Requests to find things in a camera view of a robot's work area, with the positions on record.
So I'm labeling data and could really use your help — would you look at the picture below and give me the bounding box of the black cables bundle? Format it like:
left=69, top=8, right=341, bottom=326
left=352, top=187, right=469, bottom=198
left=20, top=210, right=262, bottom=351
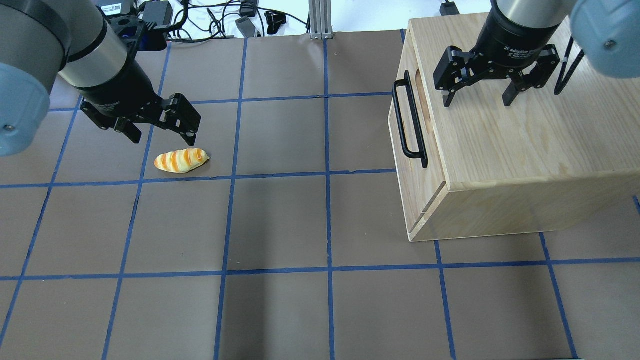
left=165, top=0, right=311, bottom=44

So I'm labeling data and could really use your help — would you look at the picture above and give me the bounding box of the toy bread loaf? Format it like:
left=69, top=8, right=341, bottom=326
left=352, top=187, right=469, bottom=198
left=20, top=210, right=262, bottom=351
left=153, top=148, right=210, bottom=174

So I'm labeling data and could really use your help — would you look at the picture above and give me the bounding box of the aluminium frame post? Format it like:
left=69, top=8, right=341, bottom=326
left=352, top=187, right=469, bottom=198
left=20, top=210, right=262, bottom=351
left=308, top=0, right=334, bottom=40

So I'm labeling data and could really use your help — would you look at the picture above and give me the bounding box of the black upper drawer handle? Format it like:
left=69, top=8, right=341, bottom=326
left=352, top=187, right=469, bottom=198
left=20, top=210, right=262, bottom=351
left=392, top=70, right=429, bottom=169

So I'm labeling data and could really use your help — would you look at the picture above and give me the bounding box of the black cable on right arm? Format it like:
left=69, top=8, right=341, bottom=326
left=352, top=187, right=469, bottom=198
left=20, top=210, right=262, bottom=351
left=553, top=36, right=585, bottom=96

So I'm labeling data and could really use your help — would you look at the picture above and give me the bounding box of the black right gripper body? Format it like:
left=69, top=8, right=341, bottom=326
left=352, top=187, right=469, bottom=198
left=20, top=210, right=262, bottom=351
left=471, top=9, right=559, bottom=74

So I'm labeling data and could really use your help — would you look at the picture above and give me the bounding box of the grey power brick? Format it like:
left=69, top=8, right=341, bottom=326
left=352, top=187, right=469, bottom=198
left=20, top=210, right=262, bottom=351
left=235, top=16, right=262, bottom=38

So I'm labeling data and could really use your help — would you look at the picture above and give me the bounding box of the upper wooden drawer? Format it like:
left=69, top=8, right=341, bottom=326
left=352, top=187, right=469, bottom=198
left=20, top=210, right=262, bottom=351
left=388, top=29, right=446, bottom=242

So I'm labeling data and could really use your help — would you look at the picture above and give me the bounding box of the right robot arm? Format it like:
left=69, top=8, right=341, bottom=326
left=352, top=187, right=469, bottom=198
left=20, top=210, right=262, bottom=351
left=433, top=0, right=640, bottom=107

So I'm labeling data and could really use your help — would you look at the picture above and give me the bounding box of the black clip object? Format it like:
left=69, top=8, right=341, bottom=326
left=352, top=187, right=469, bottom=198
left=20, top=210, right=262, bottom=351
left=263, top=10, right=288, bottom=35

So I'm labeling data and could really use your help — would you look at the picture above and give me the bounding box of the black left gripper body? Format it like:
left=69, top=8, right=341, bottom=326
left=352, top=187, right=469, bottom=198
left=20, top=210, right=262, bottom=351
left=73, top=60, right=158, bottom=124

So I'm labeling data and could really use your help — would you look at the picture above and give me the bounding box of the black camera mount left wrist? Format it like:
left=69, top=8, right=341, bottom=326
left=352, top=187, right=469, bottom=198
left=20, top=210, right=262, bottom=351
left=107, top=14, right=168, bottom=58

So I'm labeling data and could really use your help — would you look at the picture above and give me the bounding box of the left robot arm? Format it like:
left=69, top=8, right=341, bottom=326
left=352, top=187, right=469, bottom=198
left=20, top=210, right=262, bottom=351
left=0, top=0, right=201, bottom=157

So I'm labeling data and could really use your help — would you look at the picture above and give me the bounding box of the wooden drawer cabinet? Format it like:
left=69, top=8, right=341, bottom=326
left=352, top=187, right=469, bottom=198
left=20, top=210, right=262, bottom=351
left=388, top=13, right=640, bottom=242

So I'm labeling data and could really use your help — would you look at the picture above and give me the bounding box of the black power adapter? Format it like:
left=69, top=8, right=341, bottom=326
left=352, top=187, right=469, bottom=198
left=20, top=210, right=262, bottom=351
left=139, top=0, right=174, bottom=26

